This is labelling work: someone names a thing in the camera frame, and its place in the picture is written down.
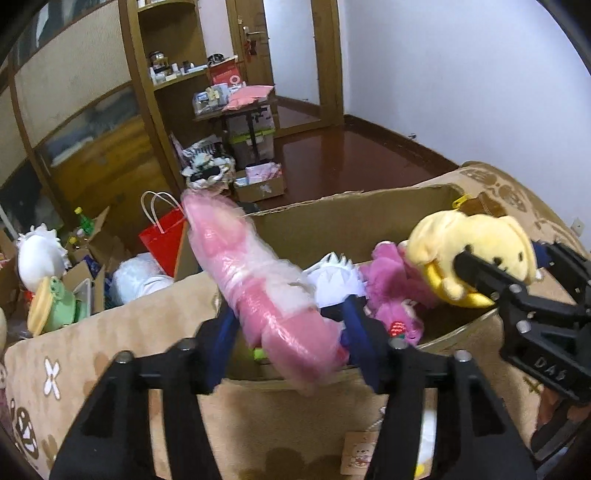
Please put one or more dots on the wooden door with glass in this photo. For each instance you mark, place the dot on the wooden door with glass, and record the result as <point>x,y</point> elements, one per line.
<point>328,60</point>

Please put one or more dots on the red paper gift bag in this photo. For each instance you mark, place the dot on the red paper gift bag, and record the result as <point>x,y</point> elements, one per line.
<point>161,240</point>

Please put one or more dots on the pink bear plush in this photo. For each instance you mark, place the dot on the pink bear plush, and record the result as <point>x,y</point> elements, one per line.
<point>388,281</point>

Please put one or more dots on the red box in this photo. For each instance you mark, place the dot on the red box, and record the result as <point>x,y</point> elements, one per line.
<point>225,74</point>

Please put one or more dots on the wooden corner shelf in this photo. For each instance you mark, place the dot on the wooden corner shelf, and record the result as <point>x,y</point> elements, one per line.
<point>180,87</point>

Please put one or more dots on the white haired doll plush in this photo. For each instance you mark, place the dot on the white haired doll plush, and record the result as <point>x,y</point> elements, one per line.
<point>41,258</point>

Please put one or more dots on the green and yellow frog plush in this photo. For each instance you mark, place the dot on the green and yellow frog plush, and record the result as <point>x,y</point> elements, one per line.
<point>57,309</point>

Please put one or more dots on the purple haired doll plush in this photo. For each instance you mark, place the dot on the purple haired doll plush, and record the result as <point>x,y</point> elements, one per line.
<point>332,277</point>

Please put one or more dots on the pink white roll cake plush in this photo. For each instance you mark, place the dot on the pink white roll cake plush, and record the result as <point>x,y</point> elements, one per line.
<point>427,438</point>

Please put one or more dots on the wooden wardrobe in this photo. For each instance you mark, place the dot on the wooden wardrobe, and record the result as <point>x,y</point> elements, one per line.
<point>78,92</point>

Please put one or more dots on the cardboard box yellow print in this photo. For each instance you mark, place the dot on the cardboard box yellow print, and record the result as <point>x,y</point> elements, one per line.
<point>323,221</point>

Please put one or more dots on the plastic storage box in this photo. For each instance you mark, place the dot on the plastic storage box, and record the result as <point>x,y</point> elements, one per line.
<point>263,138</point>

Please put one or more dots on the brown cardboard box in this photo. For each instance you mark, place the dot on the brown cardboard box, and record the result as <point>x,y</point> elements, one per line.
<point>101,258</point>

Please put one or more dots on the green glass bottle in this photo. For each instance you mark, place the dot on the green glass bottle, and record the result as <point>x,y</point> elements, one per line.
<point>84,221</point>

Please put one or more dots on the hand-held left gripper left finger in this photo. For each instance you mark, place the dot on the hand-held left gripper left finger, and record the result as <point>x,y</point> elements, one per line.
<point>220,355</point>

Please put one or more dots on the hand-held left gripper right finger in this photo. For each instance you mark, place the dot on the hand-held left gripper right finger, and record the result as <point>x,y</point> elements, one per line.
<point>364,360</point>

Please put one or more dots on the green tissue packet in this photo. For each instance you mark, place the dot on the green tissue packet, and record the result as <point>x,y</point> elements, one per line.
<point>259,354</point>

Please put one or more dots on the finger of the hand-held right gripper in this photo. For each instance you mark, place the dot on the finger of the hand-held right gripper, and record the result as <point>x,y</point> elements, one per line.
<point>485,274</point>
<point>572,277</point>

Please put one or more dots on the small wooden side table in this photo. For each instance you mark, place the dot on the small wooden side table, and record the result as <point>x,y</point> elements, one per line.
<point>249,115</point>

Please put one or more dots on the pink parcel bag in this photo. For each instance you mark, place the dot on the pink parcel bag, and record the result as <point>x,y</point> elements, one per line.
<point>247,97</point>

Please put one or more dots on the yellow dog plush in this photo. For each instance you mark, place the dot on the yellow dog plush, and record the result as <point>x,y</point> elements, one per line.
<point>480,235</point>

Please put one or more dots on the small cardboard box with items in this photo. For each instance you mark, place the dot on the small cardboard box with items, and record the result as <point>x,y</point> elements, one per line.
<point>261,182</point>

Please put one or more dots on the white fluffy plush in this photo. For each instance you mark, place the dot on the white fluffy plush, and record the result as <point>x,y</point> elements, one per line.
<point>138,277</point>

